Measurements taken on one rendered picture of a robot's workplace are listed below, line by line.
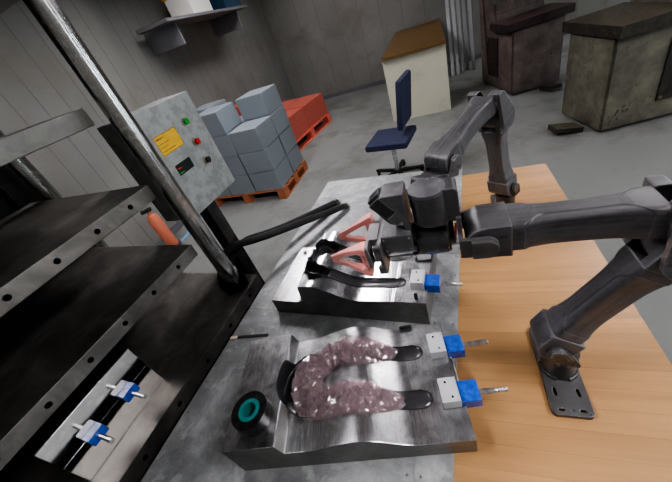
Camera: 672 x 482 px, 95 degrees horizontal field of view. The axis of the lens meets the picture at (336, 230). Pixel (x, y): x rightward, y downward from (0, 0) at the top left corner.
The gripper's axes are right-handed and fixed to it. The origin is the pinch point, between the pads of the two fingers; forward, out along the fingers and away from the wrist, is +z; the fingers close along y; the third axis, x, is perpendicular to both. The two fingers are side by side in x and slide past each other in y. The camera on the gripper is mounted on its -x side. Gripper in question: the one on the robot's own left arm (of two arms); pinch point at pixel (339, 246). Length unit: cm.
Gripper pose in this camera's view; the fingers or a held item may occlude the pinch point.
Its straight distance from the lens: 59.0
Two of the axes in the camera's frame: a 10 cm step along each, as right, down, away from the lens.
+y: -2.2, 6.2, -7.5
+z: -9.2, 1.2, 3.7
